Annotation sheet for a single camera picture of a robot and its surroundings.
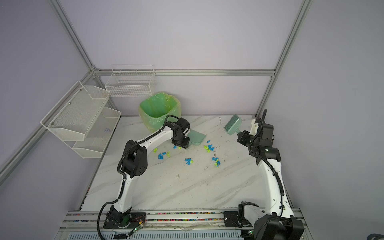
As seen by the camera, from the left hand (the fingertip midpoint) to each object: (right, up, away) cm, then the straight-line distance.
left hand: (184, 146), depth 96 cm
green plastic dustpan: (+7, +5, +11) cm, 14 cm away
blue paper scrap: (-16, -7, +1) cm, 17 cm away
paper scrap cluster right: (+21, -10, -3) cm, 24 cm away
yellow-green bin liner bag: (-22, +25, +8) cm, 34 cm away
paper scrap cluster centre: (+3, -9, -2) cm, 10 cm away
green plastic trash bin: (-22, +24, +8) cm, 34 cm away
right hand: (+30, +9, -19) cm, 37 cm away
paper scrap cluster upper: (+17, -2, +6) cm, 18 cm away
